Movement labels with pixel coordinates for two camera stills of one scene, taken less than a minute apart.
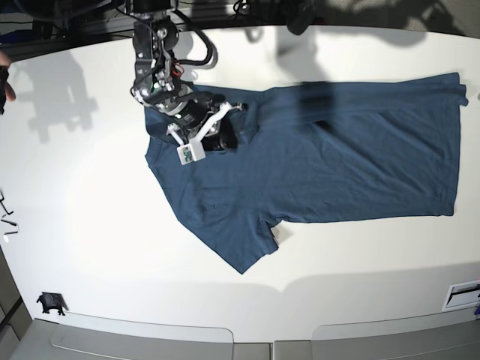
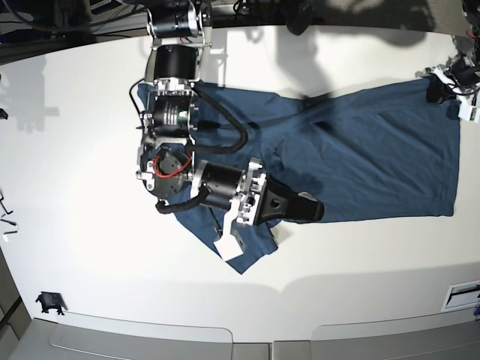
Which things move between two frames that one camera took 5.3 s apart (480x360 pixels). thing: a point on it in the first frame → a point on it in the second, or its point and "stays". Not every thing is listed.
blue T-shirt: [382, 147] stays
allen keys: [12, 223] stays
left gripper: [193, 115] → [223, 185]
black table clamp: [52, 301] stays
